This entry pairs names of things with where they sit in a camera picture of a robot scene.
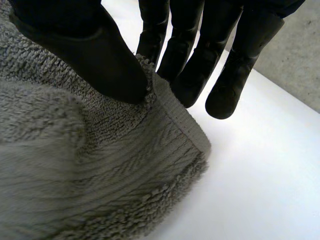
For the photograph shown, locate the grey towel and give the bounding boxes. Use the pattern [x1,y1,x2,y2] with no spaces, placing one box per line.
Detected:
[0,0,212,240]

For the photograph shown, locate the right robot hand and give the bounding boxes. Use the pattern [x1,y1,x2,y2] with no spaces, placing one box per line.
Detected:
[7,0,306,120]

